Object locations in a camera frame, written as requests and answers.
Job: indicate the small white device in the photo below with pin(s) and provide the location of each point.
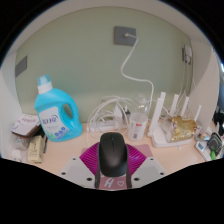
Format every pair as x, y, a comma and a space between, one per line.
201, 147

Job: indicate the blue detergent bottle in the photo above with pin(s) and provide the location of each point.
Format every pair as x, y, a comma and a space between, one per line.
50, 106

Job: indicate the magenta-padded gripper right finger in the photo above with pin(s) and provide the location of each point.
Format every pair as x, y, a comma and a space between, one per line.
150, 170

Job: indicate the white power strip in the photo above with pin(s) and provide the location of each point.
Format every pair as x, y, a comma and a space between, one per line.
103, 126

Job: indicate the small black device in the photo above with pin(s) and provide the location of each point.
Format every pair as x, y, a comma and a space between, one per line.
215, 142

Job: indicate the black computer mouse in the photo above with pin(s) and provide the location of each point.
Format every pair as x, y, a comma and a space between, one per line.
113, 153

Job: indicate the pink mouse pad with drawing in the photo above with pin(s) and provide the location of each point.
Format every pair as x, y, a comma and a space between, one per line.
113, 184

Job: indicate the clear plastic bag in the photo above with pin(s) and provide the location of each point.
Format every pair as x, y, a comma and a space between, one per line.
20, 141

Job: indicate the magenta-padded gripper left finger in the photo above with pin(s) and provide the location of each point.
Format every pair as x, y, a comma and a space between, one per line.
76, 170

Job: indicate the white labelled plastic cup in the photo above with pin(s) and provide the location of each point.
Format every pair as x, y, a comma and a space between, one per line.
136, 128

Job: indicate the gold foil packet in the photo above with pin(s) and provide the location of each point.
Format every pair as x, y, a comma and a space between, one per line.
183, 128

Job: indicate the clear glass jar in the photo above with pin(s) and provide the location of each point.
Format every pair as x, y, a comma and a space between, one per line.
142, 101

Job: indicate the pale yellow cardboard box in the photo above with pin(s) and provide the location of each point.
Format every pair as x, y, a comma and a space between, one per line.
35, 150

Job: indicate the white wall charger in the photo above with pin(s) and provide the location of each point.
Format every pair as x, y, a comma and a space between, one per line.
187, 53

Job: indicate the grey wall socket plate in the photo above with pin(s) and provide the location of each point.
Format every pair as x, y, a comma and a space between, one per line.
119, 36

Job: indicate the white router with antennas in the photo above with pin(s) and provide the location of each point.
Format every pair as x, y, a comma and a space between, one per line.
160, 136

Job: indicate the grey blank wall plate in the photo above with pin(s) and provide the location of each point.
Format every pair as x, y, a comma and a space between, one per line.
21, 66

